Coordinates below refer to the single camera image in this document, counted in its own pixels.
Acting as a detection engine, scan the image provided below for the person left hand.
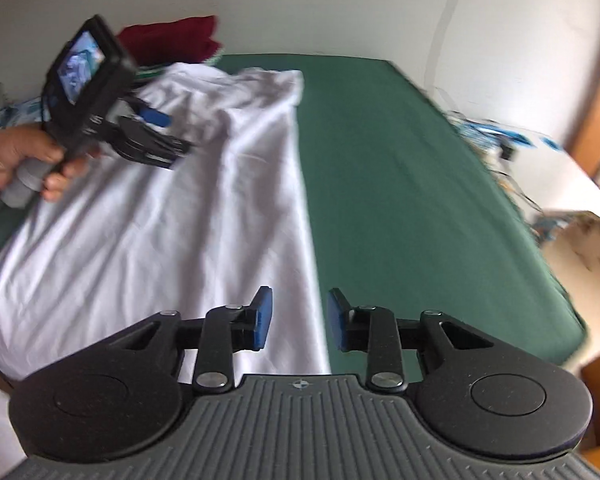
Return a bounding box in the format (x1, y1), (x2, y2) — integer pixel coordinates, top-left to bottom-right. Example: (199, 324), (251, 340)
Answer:
(0, 125), (102, 203)

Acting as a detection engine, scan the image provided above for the green white striped garment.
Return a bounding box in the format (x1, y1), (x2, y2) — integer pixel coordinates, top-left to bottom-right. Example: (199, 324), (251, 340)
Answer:
(133, 50), (223, 88)

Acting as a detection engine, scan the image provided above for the blue white patterned towel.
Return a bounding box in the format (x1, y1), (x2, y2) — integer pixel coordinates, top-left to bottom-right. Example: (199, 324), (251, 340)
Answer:
(0, 96), (48, 130)

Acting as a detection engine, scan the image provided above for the red folded sweater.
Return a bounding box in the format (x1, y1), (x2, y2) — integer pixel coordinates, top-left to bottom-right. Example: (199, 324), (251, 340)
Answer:
(117, 15), (222, 66)

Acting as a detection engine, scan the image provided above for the green table cloth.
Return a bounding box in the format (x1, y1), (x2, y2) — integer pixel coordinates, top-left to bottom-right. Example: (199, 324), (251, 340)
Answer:
(0, 55), (586, 373)

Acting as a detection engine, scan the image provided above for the blue package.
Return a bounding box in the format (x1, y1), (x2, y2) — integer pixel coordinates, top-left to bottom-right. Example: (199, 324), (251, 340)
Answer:
(450, 117), (562, 152)

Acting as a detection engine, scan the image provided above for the white hanging cable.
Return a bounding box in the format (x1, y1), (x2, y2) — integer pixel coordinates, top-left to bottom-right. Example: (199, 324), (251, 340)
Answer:
(424, 0), (470, 91)

